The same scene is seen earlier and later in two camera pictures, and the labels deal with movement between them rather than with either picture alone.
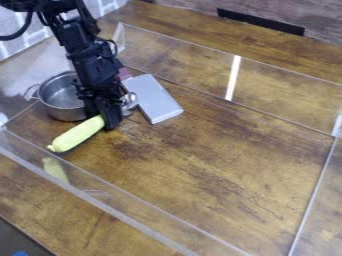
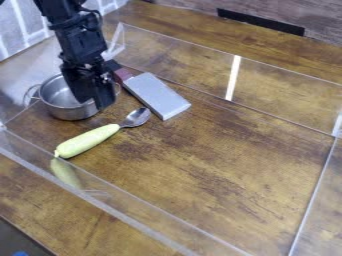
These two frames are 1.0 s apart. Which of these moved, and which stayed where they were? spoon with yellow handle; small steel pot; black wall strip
Moved: spoon with yellow handle
Stayed: black wall strip; small steel pot
